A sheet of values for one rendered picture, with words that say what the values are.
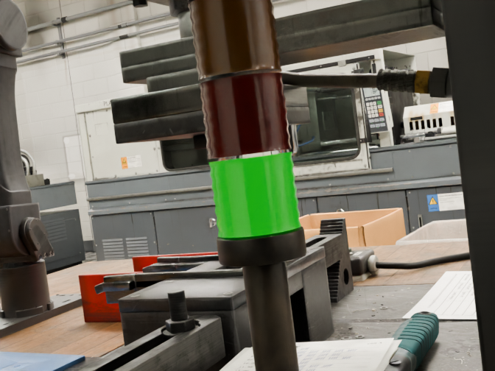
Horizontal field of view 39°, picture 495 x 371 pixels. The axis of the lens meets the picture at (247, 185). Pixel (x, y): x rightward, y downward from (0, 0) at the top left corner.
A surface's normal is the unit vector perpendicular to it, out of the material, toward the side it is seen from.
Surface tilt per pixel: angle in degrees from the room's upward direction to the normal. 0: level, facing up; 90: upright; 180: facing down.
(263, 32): 104
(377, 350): 2
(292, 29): 90
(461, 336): 0
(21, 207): 90
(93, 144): 90
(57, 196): 90
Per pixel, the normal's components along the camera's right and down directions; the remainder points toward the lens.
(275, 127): 0.62, 0.21
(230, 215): -0.55, 0.36
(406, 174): -0.48, 0.11
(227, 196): -0.61, -0.13
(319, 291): 0.90, -0.09
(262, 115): 0.41, 0.24
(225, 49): -0.21, 0.32
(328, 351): -0.16, -0.99
